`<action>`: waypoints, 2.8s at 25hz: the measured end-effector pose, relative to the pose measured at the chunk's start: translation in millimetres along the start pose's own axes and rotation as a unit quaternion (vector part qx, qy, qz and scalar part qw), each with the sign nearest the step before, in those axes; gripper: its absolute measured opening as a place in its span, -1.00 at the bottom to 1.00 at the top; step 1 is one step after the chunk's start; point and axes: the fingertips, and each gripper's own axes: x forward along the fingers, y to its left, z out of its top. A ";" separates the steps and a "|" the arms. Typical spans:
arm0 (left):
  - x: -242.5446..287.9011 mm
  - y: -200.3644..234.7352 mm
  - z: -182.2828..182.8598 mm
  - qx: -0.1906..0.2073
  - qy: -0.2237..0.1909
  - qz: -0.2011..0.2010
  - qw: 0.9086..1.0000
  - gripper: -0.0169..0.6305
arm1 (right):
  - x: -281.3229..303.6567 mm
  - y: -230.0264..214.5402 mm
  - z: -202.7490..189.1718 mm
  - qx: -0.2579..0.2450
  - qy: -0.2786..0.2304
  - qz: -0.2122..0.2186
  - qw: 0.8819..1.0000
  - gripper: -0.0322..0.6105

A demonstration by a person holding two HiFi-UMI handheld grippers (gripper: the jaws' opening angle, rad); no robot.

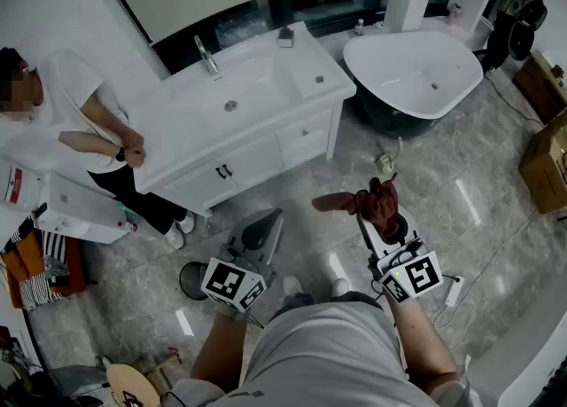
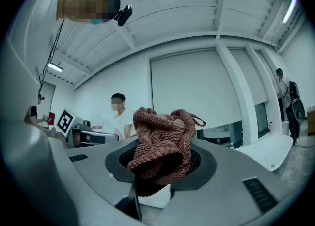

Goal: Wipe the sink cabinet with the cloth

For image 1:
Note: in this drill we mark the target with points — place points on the chrome sink drain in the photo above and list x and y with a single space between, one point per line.
230 106

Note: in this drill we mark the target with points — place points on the person's dark trousers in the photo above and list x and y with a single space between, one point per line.
305 299

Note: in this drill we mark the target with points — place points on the white water dispenser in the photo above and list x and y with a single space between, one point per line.
84 210

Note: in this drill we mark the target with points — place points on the clear water bottle red label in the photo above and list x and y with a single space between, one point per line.
17 188

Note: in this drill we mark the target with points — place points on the orange sofa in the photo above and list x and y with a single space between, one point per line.
75 272

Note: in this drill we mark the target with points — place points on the brown cloth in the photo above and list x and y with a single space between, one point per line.
376 205

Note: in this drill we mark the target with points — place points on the pale pink jar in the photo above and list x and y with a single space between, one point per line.
455 14

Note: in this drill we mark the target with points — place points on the person's white shoe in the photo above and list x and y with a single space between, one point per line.
340 286
292 285

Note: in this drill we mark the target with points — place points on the person's right white shoe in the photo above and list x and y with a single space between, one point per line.
340 286

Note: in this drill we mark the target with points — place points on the white vanity cabinet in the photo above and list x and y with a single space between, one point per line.
248 86

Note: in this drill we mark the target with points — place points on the person's left forearm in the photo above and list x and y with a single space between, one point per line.
217 352

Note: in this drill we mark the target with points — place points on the white cabinet door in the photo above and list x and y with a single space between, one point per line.
257 159
199 188

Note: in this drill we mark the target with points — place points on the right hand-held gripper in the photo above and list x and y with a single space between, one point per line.
416 274

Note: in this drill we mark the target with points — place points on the person's right forearm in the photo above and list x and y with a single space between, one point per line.
421 338

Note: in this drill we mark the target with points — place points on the striped cushion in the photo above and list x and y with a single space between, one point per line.
37 285

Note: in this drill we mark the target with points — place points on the black mesh waste bin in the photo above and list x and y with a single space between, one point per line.
192 281

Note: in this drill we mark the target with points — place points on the person's left white shoe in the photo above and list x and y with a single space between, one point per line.
292 285

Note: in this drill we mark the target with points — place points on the white power strip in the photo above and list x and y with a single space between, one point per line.
384 165

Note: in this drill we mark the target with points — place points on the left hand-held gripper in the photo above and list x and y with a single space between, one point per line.
232 283

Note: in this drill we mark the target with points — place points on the person's white shirt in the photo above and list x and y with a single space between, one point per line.
328 352

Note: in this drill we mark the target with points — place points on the white bathtub with dark exterior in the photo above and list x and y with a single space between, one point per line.
412 68

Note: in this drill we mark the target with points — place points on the white rounded fixture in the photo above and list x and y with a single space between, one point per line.
522 365

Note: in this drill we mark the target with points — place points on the white pump bottle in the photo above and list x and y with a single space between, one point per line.
359 27

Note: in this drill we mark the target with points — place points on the chrome faucet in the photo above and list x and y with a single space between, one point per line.
207 57

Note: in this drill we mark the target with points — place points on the round wooden table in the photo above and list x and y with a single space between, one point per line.
130 385

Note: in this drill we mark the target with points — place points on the black soap holder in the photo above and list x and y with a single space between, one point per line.
285 37

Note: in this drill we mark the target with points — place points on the cluttered equipment rack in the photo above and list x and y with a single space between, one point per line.
53 378

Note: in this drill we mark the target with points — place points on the white drawer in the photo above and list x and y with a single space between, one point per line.
316 123
310 151

